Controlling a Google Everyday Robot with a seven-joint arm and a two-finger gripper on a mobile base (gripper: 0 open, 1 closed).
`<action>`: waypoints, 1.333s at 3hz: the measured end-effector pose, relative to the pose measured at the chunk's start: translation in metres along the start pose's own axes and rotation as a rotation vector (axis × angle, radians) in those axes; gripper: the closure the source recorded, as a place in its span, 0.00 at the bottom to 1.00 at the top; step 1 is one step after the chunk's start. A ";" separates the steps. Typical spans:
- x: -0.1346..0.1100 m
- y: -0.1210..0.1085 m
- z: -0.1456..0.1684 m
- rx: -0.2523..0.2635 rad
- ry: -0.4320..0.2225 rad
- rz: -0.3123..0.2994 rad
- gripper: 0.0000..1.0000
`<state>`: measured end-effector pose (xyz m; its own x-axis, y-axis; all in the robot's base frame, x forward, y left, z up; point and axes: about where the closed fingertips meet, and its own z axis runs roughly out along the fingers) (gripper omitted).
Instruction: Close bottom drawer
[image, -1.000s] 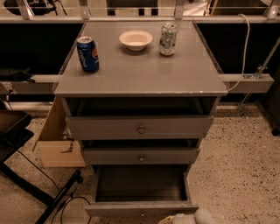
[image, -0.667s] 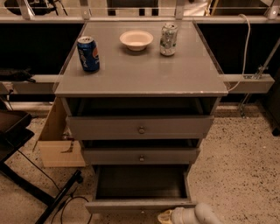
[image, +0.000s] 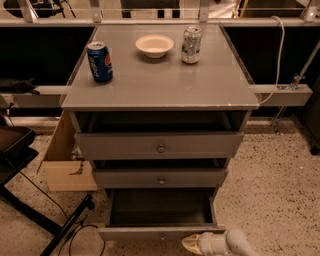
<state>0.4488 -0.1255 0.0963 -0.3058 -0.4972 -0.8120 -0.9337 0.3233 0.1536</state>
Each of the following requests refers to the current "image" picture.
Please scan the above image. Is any white cable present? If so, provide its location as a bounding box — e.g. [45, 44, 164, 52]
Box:
[259, 15, 286, 106]

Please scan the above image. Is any grey bottom drawer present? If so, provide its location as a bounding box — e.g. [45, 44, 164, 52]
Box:
[98, 188, 225, 241]

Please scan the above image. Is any black cloth on rail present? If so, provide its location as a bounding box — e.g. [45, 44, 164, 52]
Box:
[0, 78, 40, 95]

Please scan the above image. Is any metal rail frame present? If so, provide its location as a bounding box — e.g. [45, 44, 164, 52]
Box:
[0, 0, 320, 118]

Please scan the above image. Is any black floor cable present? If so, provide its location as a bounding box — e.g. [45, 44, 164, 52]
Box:
[19, 170, 107, 256]

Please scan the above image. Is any green and silver can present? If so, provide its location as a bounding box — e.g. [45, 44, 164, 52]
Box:
[181, 25, 202, 64]

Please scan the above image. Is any blue Pepsi can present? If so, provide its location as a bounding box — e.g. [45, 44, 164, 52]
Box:
[87, 41, 113, 83]

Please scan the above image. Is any black stand with tray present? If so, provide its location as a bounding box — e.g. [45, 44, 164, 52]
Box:
[0, 125, 96, 256]

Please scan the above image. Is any grey middle drawer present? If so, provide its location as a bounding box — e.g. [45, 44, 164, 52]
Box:
[94, 168, 228, 188]

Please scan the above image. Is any grey drawer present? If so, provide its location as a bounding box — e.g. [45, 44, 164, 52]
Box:
[98, 188, 225, 241]
[94, 168, 228, 188]
[75, 132, 243, 160]

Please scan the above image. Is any grey top drawer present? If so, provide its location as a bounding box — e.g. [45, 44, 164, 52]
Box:
[75, 132, 243, 160]

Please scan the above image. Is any white bowl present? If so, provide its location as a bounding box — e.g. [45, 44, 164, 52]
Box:
[135, 34, 174, 59]

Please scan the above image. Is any grey drawer cabinet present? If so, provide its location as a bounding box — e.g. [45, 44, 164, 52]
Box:
[60, 23, 261, 198]

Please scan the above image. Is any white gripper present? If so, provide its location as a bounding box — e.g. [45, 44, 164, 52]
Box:
[182, 232, 222, 256]

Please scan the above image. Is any cardboard box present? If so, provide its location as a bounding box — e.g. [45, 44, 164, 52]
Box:
[41, 113, 97, 192]

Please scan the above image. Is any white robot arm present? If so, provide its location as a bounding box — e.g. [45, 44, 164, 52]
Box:
[182, 229, 260, 256]

